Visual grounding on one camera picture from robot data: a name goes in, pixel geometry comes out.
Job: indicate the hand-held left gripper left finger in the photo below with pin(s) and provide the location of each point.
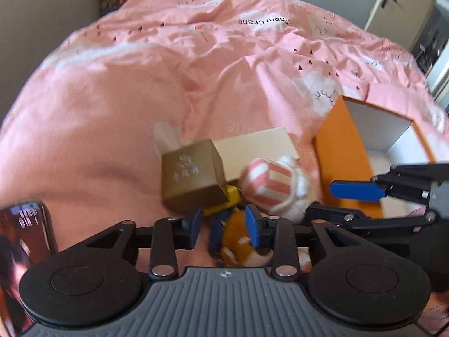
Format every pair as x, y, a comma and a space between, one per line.
195, 230

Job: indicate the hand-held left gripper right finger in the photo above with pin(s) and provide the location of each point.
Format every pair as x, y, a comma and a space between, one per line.
252, 226

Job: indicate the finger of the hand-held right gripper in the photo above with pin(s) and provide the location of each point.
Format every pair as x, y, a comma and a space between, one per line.
354, 190
336, 214

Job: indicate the red panda plush toy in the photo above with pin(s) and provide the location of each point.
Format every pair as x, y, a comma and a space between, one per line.
238, 238

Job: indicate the yellow tape measure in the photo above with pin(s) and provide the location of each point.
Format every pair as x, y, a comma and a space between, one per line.
229, 196

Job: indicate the orange cardboard box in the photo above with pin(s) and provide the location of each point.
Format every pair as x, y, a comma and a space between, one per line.
340, 154

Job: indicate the pink white striped plush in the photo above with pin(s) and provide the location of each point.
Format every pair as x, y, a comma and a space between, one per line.
266, 182

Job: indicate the small brown cardboard box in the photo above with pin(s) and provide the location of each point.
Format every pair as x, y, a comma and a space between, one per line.
189, 175

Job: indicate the beige glasses box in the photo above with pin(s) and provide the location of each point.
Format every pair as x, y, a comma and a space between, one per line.
252, 147

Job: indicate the pink printed blanket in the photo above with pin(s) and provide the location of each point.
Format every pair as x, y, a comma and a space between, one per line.
122, 94

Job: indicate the black smartphone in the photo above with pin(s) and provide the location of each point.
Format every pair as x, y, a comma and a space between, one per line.
21, 245

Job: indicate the grey room door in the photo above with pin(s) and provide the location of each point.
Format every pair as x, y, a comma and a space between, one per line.
396, 14

